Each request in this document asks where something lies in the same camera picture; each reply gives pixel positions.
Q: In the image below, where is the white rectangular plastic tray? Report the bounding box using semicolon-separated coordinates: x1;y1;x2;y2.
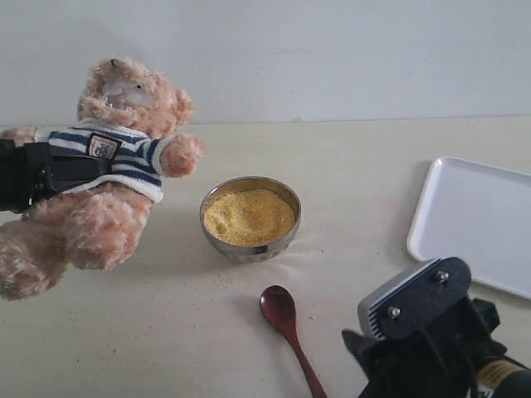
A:
407;156;530;299

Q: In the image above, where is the steel bowl of yellow grain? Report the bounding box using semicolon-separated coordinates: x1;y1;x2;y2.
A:
199;176;302;264

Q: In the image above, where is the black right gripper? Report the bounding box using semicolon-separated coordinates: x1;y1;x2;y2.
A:
342;298;507;397

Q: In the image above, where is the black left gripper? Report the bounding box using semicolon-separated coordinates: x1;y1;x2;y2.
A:
1;139;111;214

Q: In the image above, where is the beige teddy bear striped sweater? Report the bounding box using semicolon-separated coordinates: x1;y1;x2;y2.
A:
1;57;205;300

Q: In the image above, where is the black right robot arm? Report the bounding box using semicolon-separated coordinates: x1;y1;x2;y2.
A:
342;298;530;397

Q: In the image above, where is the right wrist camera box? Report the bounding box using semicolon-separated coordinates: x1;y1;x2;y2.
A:
357;257;471;340

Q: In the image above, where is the dark red wooden spoon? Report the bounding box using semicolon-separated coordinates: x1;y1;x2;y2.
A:
259;284;328;398

